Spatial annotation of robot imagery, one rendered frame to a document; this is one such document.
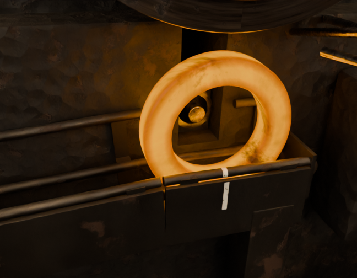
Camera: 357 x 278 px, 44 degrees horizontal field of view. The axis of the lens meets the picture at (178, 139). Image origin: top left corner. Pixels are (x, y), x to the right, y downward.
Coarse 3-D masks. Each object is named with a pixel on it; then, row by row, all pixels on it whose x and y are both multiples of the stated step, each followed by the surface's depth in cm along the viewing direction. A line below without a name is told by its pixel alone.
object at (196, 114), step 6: (198, 96) 61; (192, 102) 60; (198, 102) 60; (204, 102) 61; (186, 108) 60; (192, 108) 59; (198, 108) 60; (204, 108) 60; (180, 114) 61; (186, 114) 60; (192, 114) 60; (198, 114) 60; (204, 114) 60; (186, 120) 61; (192, 120) 60; (198, 120) 61
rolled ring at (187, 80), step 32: (192, 64) 48; (224, 64) 48; (256, 64) 49; (160, 96) 48; (192, 96) 49; (256, 96) 51; (288, 96) 52; (160, 128) 49; (256, 128) 56; (288, 128) 54; (160, 160) 51; (224, 160) 58; (256, 160) 55
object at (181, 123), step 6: (210, 90) 61; (204, 96) 61; (210, 102) 62; (210, 108) 62; (210, 114) 63; (180, 120) 62; (204, 120) 63; (180, 126) 63; (186, 126) 63; (192, 126) 63; (198, 126) 64; (204, 126) 64
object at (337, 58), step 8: (328, 16) 54; (336, 24) 49; (344, 24) 46; (352, 24) 43; (296, 32) 54; (304, 32) 52; (312, 32) 49; (320, 32) 47; (328, 32) 45; (336, 32) 44; (344, 32) 42; (352, 32) 41; (328, 48) 43; (328, 56) 42; (336, 56) 42; (344, 56) 41; (352, 56) 40; (352, 64) 40
